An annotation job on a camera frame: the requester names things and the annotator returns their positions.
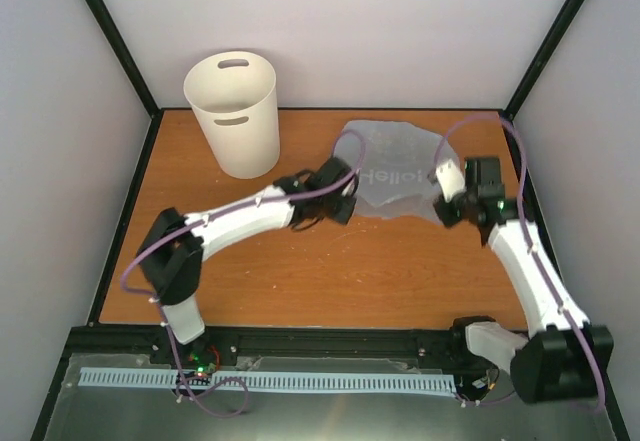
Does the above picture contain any translucent blue trash bag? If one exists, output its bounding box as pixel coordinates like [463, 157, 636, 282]
[333, 119, 459, 225]

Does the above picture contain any white plastic trash bin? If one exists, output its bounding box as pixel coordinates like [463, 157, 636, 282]
[183, 51, 280, 179]

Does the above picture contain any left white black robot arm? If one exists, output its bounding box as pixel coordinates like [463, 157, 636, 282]
[136, 156, 359, 364]

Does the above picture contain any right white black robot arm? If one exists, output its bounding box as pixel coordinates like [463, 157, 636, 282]
[433, 157, 614, 409]

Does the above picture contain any green lit circuit board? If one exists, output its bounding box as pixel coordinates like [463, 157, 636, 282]
[189, 351, 220, 377]

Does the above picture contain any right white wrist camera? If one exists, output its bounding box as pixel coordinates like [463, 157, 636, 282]
[429, 159, 466, 202]

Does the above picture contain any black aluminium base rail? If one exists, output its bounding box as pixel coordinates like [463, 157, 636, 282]
[63, 324, 489, 372]

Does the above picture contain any right black frame post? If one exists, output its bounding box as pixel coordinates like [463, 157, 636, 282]
[502, 0, 586, 122]

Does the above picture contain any black frame post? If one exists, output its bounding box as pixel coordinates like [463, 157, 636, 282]
[502, 0, 586, 122]
[63, 0, 162, 118]

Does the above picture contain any light blue slotted cable duct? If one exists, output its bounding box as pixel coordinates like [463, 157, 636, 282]
[77, 367, 456, 397]

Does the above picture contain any grey metal base plate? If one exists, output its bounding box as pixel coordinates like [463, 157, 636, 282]
[38, 355, 615, 440]

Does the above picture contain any left black frame post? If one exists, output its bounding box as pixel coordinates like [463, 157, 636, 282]
[63, 0, 162, 118]

